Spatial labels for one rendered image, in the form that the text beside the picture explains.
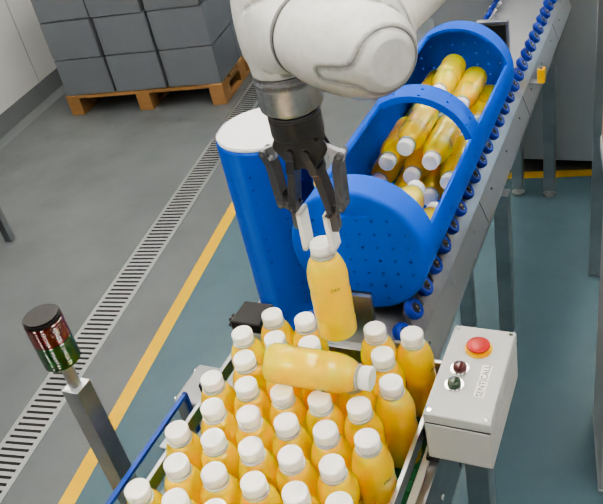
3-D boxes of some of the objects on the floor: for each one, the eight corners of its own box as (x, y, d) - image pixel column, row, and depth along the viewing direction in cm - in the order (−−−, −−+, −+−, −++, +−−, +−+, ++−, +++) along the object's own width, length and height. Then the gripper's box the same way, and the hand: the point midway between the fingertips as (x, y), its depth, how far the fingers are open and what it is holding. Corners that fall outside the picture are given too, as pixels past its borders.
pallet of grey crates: (260, 57, 566) (221, -114, 499) (227, 104, 504) (177, -84, 437) (120, 69, 602) (66, -88, 535) (72, 115, 541) (5, -57, 474)
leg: (525, 190, 353) (523, 63, 318) (523, 196, 349) (520, 69, 313) (513, 189, 355) (509, 63, 320) (510, 196, 351) (506, 69, 316)
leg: (479, 328, 283) (469, 185, 248) (475, 338, 279) (465, 194, 244) (464, 326, 286) (451, 184, 250) (460, 336, 282) (447, 193, 246)
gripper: (358, 95, 103) (380, 237, 116) (251, 95, 110) (283, 229, 123) (339, 120, 97) (364, 266, 111) (228, 119, 104) (264, 256, 118)
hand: (318, 229), depth 115 cm, fingers closed on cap, 4 cm apart
